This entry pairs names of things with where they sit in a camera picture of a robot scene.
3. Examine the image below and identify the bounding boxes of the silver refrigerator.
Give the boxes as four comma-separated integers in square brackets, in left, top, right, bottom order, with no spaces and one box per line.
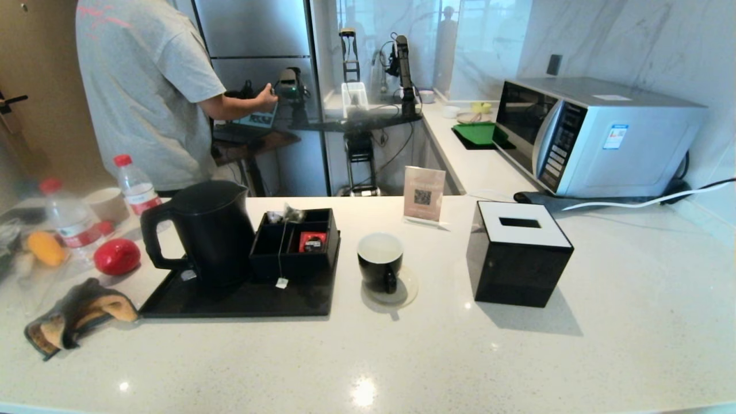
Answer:
[193,0,331,197]

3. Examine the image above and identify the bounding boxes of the green cutting board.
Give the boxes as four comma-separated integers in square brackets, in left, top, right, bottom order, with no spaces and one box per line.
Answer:
[452,121,509,150]

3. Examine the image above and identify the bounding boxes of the person in grey shirt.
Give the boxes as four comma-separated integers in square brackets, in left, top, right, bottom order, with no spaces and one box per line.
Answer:
[75,0,279,192]

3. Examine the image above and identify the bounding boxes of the black upright frame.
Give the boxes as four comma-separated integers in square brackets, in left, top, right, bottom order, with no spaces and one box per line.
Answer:
[338,27,362,83]

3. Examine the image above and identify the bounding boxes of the black electric kettle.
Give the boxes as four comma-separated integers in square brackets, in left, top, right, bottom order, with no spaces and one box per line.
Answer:
[140,180,256,288]

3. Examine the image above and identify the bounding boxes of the paper cup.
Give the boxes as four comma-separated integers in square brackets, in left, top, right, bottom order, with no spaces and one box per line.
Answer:
[84,187,131,225]

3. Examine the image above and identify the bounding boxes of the red apple toy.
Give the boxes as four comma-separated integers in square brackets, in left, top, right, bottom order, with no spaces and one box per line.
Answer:
[94,238,141,275]

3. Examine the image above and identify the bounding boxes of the brown wooden desk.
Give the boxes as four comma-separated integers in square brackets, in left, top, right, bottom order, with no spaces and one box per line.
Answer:
[212,129,301,196]

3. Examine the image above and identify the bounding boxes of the black compartment organizer box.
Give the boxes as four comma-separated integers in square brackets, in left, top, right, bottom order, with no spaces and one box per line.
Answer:
[249,208,341,282]

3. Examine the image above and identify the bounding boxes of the white wire rack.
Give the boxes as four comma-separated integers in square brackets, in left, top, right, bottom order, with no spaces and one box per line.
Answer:
[341,82,369,118]

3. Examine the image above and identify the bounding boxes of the black laptop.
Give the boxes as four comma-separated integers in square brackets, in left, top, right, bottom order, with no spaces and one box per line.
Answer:
[213,103,278,144]

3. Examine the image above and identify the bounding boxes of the thick white cable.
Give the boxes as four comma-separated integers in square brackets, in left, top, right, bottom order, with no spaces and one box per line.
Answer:
[561,180,736,211]

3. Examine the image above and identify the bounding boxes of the black tissue box white lid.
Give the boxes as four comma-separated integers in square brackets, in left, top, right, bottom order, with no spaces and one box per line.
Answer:
[466,201,574,308]

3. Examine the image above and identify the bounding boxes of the red packet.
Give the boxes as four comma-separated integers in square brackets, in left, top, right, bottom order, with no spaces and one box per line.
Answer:
[298,231,327,254]

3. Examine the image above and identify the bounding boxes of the thin white cable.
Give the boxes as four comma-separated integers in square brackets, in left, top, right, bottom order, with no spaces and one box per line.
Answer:
[469,189,521,202]

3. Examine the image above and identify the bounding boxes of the water bottle red cap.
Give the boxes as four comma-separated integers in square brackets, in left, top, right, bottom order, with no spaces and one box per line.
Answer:
[39,178,104,259]
[113,154,163,216]

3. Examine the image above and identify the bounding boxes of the brown black oven mitt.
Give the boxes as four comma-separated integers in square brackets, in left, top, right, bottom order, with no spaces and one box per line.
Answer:
[24,278,139,362]

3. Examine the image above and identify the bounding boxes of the black rectangular serving tray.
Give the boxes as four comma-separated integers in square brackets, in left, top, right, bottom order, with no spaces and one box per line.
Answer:
[139,230,342,319]

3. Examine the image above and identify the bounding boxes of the black rig stand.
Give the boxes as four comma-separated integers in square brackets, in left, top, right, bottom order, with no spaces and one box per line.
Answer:
[287,112,426,197]

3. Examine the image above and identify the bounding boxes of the translucent round coaster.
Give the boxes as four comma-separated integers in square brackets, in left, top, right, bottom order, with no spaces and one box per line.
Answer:
[361,268,419,307]

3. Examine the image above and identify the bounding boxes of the black mug white inside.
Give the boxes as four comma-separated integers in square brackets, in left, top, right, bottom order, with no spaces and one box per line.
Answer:
[357,232,405,294]

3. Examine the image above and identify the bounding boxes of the orange fruit toy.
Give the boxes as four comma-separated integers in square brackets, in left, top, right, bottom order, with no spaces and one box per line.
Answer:
[27,231,67,267]

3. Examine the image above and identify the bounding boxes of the silver microwave oven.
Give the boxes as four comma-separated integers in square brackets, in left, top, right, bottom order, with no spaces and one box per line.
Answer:
[493,76,709,199]

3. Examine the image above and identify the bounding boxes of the clear pyramid tea bag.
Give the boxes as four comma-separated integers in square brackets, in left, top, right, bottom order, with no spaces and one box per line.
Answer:
[275,203,308,289]

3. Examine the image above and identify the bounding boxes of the QR code sign stand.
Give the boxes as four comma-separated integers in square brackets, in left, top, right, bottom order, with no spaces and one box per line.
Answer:
[402,166,447,226]

